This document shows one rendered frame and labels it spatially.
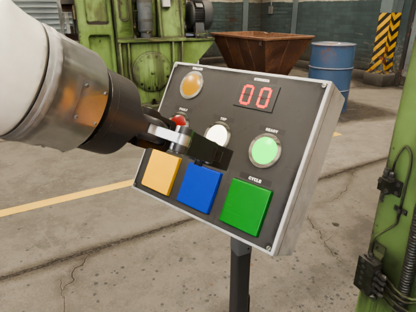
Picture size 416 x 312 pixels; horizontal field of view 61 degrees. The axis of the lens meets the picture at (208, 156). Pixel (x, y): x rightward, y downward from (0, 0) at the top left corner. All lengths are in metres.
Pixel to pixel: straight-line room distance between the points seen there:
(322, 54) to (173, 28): 2.02
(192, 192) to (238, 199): 0.09
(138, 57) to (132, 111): 4.67
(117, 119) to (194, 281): 1.67
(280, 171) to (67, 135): 0.36
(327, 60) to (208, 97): 4.29
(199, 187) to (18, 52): 0.44
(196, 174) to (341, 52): 4.39
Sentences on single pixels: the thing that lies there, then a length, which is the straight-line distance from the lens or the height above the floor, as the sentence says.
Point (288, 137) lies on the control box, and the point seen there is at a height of 1.12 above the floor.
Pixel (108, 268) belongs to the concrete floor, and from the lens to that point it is 2.08.
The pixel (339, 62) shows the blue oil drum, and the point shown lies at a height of 0.68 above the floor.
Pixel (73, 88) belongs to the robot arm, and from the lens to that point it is 0.27.
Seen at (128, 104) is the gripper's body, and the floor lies 1.23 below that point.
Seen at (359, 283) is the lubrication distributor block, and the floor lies 0.78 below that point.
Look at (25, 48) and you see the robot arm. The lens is 0.25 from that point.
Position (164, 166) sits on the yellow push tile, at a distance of 0.68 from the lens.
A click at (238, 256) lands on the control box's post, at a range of 0.81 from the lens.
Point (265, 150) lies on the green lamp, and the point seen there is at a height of 1.09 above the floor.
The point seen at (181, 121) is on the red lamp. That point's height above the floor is 1.10.
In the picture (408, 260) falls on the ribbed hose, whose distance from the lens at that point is 0.74.
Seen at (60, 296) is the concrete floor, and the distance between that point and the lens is 1.99.
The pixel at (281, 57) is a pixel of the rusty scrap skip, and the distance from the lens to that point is 6.91.
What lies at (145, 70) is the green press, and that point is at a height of 0.54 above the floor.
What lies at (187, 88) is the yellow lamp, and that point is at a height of 1.16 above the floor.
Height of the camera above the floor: 1.30
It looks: 23 degrees down
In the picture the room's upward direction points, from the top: straight up
